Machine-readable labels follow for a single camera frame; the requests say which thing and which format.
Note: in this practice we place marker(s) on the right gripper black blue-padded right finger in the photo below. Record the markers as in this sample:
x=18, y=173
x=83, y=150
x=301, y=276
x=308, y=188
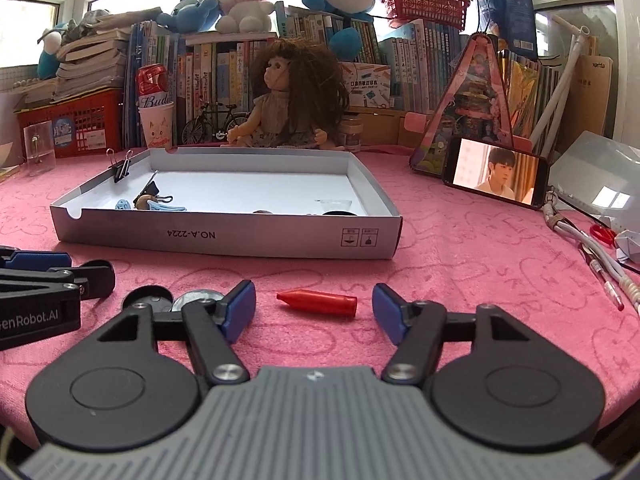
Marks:
x=415, y=328

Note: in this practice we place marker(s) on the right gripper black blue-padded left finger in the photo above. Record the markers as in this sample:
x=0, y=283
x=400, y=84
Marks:
x=211, y=329

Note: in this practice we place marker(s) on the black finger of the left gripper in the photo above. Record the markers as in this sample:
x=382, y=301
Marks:
x=95, y=278

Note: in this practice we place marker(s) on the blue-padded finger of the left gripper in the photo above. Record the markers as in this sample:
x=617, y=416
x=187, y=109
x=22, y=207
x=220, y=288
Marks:
x=33, y=260

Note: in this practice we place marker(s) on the black round lid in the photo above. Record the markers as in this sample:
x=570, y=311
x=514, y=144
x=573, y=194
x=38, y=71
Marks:
x=157, y=297

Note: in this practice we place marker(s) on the brown walnut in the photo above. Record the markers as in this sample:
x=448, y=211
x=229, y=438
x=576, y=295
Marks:
x=142, y=202

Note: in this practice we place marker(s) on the light blue hair clip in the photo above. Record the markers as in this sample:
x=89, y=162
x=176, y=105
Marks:
x=157, y=203

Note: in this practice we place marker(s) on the black binder clip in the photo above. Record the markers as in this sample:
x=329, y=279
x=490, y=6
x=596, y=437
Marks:
x=119, y=167
x=149, y=190

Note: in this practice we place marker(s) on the black round cap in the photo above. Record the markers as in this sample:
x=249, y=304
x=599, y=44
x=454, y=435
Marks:
x=339, y=213

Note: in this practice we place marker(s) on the small blue charm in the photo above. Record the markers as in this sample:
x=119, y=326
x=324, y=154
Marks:
x=123, y=205

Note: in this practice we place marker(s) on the black binder clip on box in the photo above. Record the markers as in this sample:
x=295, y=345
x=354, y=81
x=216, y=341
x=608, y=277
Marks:
x=119, y=167

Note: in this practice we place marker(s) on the clear acrylic block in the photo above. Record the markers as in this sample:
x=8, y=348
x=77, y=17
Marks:
x=40, y=155

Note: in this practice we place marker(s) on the white cardboard box tray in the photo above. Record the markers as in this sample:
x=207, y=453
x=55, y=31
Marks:
x=220, y=188

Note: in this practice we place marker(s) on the clear round lid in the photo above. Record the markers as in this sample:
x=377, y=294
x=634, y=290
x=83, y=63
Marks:
x=328, y=205

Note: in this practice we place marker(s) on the red plastic crate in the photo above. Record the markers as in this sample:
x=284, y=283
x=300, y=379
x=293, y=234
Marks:
x=81, y=126

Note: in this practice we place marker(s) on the white cat paper cup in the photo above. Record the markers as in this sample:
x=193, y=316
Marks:
x=156, y=124

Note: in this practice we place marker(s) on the smartphone playing video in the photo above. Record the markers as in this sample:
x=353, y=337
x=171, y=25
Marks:
x=504, y=174

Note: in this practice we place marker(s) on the pink pen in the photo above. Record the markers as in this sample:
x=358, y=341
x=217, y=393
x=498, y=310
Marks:
x=597, y=270

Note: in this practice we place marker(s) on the small blue plush doll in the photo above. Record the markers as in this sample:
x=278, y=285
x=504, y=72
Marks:
x=52, y=41

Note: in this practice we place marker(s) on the red Budweiser can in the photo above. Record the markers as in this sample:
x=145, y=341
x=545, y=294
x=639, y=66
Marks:
x=152, y=86

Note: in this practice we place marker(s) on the black miniature bicycle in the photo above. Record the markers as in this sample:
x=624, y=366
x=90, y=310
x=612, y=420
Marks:
x=212, y=124

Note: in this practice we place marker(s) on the red scissors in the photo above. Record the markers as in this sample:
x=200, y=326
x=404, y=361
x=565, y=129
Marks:
x=603, y=234

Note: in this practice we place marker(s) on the stack of grey books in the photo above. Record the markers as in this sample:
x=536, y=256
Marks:
x=95, y=52

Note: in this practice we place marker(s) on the small brown-lid jar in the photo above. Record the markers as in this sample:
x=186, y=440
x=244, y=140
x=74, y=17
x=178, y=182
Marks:
x=350, y=131

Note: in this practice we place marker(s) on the pink triangular picture box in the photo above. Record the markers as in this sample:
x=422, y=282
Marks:
x=473, y=106

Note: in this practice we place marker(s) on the clear plastic folder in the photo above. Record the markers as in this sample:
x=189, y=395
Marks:
x=601, y=177

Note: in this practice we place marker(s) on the brown-haired doll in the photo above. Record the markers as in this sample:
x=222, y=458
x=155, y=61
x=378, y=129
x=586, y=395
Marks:
x=300, y=98

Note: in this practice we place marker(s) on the colourful stationery box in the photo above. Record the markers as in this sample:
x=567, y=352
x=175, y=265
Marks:
x=368, y=85

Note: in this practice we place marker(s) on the blue plush bear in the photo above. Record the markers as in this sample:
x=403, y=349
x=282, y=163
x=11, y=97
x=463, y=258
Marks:
x=191, y=16

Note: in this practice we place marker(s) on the red basket on books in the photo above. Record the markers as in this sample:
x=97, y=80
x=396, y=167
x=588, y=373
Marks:
x=444, y=12

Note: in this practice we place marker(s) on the blue paper bag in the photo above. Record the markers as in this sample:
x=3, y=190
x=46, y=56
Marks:
x=512, y=22

